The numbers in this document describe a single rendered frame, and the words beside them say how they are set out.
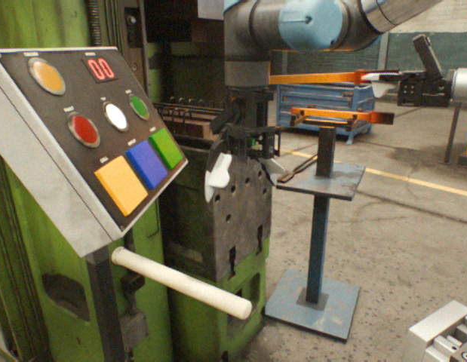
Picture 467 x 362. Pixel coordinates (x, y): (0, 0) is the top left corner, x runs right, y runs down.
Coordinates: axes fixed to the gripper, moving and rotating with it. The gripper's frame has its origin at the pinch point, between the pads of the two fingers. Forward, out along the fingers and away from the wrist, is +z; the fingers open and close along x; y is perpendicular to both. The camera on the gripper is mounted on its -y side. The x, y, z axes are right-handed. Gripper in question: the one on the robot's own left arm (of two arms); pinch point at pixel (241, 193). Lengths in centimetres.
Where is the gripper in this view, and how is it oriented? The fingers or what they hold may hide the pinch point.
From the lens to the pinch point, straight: 69.5
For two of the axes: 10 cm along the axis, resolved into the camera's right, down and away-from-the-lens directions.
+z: 0.0, 9.3, 3.6
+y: 5.3, 3.1, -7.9
